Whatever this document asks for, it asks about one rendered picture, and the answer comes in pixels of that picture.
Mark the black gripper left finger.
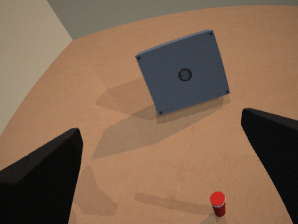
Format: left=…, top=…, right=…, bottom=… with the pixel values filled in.
left=0, top=128, right=84, bottom=224

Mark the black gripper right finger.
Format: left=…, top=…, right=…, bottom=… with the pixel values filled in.
left=241, top=108, right=298, bottom=224

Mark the red peg with white band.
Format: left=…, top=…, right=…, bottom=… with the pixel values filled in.
left=210, top=192, right=226, bottom=217

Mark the dark grey sloped panel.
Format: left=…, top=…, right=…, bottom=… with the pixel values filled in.
left=136, top=30, right=230, bottom=116

